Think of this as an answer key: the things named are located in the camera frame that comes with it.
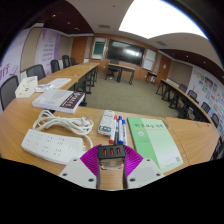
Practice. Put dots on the white cardboard box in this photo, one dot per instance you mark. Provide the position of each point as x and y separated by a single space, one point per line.
26 87

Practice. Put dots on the small wooden side table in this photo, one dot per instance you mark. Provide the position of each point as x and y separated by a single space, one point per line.
151 73

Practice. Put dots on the white wall whiteboard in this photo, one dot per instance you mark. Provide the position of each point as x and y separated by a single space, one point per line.
149 60

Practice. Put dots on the wooden desk with dark legs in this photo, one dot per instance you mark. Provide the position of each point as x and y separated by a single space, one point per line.
124 67

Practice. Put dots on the white book with maroon spine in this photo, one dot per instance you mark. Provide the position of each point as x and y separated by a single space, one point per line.
56 99

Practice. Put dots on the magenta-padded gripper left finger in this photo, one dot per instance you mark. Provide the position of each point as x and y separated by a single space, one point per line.
78 170

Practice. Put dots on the black swivel desk chair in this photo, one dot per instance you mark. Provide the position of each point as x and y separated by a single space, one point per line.
113 66

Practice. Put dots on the clear plastic packet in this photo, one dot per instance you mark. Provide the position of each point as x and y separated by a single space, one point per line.
44 88

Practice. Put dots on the row of black office chairs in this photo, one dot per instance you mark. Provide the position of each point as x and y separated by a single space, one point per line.
206 108
65 61

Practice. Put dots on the long wooden conference table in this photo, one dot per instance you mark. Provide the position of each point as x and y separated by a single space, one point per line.
180 95

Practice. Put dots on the large bright ceiling light panel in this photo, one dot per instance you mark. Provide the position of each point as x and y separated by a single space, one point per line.
160 16

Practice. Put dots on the white paper sheets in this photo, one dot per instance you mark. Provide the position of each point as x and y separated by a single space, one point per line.
58 82

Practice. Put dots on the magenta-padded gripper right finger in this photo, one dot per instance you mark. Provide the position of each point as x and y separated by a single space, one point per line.
143 170

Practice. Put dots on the large black wall screen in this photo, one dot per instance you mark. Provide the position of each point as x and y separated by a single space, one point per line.
125 52

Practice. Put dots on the green booklet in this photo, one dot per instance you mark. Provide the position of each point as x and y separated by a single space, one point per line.
153 140

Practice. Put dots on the green wall board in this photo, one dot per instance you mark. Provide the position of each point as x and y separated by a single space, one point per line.
99 48

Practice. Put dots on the white remote control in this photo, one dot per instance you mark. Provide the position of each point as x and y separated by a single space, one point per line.
106 122

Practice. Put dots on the red whiteboard marker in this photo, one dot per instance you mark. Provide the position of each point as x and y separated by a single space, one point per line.
113 128

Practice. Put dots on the black mesh office chair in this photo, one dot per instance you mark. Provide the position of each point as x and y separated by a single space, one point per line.
35 71
8 90

